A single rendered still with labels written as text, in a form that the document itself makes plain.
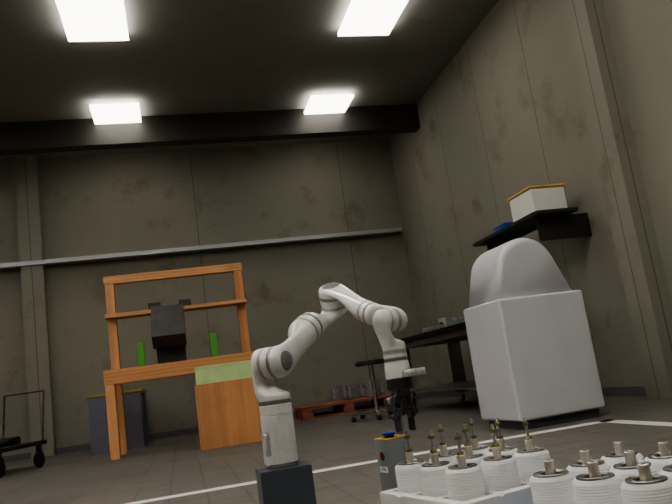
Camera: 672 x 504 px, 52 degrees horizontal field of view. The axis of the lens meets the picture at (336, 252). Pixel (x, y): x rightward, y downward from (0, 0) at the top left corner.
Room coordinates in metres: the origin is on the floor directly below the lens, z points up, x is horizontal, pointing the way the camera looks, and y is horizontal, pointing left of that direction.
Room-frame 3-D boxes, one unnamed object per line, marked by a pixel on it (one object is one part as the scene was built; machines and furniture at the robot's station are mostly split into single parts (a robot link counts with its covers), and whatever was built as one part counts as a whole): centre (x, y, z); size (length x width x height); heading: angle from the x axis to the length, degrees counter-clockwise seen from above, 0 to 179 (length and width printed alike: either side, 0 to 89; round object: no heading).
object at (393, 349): (2.04, -0.12, 0.62); 0.09 x 0.07 x 0.15; 123
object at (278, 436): (1.97, 0.23, 0.39); 0.09 x 0.09 x 0.17; 14
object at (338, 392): (10.14, 0.20, 0.19); 1.37 x 0.95 x 0.38; 104
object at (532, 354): (5.05, -1.30, 0.65); 0.73 x 0.62 x 1.31; 102
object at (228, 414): (7.47, 1.81, 1.01); 1.64 x 1.39 x 2.02; 105
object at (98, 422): (9.22, 3.13, 0.35); 1.32 x 0.68 x 0.71; 14
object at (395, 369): (2.03, -0.14, 0.52); 0.11 x 0.09 x 0.06; 52
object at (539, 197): (6.34, -1.95, 1.84); 0.45 x 0.37 x 0.25; 14
